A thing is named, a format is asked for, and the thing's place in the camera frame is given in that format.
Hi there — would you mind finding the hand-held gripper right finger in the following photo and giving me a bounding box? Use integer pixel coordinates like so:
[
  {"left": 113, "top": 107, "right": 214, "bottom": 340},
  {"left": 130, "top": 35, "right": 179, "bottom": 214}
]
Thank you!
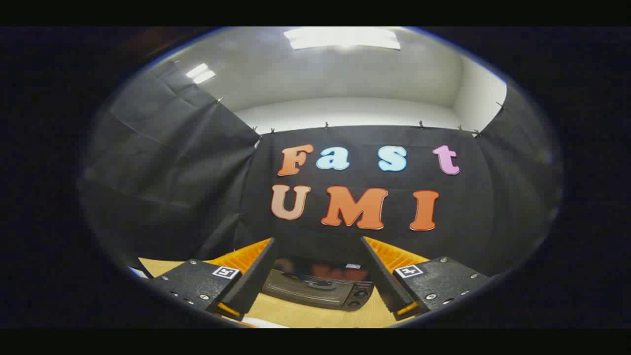
[{"left": 360, "top": 236, "right": 491, "bottom": 321}]

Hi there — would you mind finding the small ceiling light panel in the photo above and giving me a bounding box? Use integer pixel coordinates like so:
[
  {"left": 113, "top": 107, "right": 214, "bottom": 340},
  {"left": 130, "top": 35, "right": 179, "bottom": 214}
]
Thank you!
[{"left": 186, "top": 63, "right": 217, "bottom": 85}]

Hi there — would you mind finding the large ceiling light panel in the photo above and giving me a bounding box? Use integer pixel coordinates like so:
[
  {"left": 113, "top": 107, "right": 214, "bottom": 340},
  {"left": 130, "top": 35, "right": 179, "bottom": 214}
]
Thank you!
[{"left": 283, "top": 27, "right": 401, "bottom": 51}]

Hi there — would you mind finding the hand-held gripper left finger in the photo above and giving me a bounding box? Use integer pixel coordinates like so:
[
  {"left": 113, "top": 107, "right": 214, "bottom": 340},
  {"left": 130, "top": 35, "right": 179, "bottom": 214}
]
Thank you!
[{"left": 148, "top": 238, "right": 278, "bottom": 321}]

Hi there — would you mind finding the black toaster oven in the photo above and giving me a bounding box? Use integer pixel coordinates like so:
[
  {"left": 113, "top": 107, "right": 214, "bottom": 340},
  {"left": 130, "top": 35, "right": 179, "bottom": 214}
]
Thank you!
[{"left": 261, "top": 255, "right": 375, "bottom": 311}]

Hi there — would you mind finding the black backdrop cloth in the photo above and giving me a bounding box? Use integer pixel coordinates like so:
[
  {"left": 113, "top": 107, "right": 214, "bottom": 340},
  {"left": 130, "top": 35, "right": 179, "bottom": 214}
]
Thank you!
[{"left": 79, "top": 59, "right": 563, "bottom": 278}]

